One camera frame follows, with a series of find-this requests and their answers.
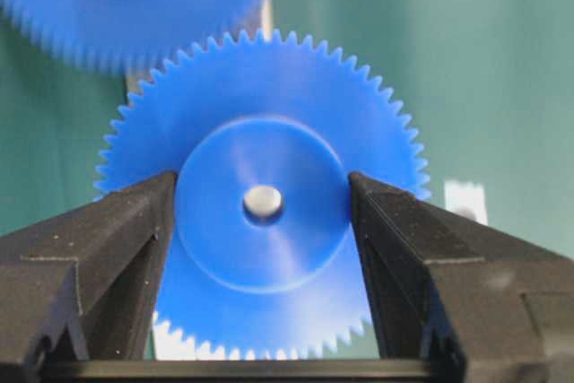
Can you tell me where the small blue gear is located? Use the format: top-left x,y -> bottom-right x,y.
96,34 -> 429,359

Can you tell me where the silver shaft in small gear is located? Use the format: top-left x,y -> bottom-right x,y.
243,185 -> 283,222

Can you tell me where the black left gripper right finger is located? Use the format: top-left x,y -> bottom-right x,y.
349,172 -> 573,382

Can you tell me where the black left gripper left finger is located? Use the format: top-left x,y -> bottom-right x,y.
1,172 -> 176,368

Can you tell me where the white slotted base rail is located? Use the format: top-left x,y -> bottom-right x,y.
121,0 -> 488,361

